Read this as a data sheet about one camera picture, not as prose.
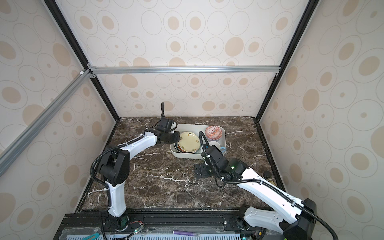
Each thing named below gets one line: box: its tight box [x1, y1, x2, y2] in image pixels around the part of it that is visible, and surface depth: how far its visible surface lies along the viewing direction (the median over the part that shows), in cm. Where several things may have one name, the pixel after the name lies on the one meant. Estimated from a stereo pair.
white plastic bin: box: [170, 123, 227, 160], surface depth 101 cm
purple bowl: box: [205, 125, 223, 141], surface depth 107 cm
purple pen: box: [172, 230, 201, 237], surface depth 73 cm
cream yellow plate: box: [177, 131, 201, 154], surface depth 100 cm
